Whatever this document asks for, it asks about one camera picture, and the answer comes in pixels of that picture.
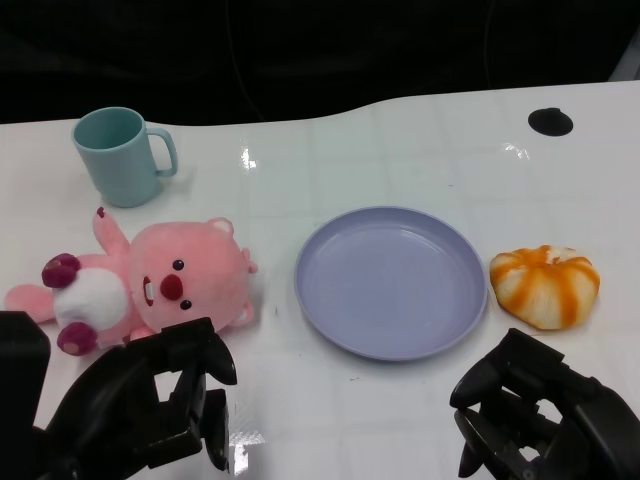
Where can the orange white striped bun toy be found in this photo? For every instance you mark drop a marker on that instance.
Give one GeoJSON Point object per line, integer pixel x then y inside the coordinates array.
{"type": "Point", "coordinates": [545, 290]}

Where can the purple plastic plate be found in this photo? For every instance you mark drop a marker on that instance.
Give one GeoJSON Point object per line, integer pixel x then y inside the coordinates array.
{"type": "Point", "coordinates": [390, 285]}

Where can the pink plush doll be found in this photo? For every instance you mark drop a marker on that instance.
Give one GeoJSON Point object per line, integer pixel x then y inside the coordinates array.
{"type": "Point", "coordinates": [190, 260]}

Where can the white panel in background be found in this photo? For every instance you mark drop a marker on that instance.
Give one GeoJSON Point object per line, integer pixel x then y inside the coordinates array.
{"type": "Point", "coordinates": [627, 62]}

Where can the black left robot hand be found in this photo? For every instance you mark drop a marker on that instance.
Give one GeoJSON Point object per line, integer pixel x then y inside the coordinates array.
{"type": "Point", "coordinates": [125, 400]}

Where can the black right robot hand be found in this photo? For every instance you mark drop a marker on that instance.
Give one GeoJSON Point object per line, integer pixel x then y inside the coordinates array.
{"type": "Point", "coordinates": [590, 415]}

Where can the teal plastic mug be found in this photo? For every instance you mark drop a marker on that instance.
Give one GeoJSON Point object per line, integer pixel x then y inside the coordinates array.
{"type": "Point", "coordinates": [125, 170]}

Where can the black round table grommet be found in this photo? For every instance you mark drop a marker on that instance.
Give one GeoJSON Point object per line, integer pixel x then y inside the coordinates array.
{"type": "Point", "coordinates": [550, 121]}

